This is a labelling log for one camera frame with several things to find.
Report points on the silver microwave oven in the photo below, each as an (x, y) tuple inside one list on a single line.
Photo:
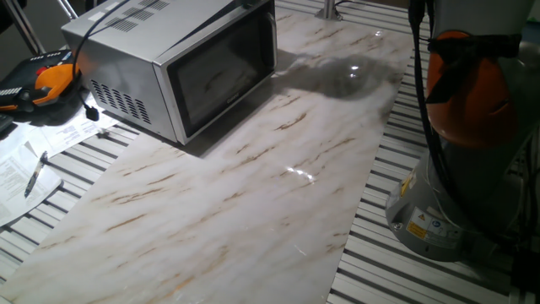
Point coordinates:
[(126, 55)]

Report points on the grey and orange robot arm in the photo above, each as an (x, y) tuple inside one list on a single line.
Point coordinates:
[(468, 105)]

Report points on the marble pattern table mat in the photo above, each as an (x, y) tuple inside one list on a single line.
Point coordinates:
[(253, 190)]

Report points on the small black table bolt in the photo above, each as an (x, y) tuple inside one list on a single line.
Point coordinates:
[(103, 134)]

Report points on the printed white paper sheet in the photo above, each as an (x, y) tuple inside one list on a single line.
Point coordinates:
[(69, 131), (17, 190)]

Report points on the black and orange teach pendant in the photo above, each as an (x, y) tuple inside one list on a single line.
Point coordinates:
[(55, 80)]

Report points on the black pen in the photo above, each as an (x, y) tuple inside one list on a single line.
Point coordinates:
[(36, 174)]

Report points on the thin silver metal leg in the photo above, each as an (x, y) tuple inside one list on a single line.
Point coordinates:
[(67, 9)]

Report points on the black computer keyboard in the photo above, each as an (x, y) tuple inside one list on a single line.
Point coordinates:
[(3, 122)]

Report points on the aluminium frame strut with foot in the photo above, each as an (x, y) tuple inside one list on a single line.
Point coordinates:
[(329, 10)]

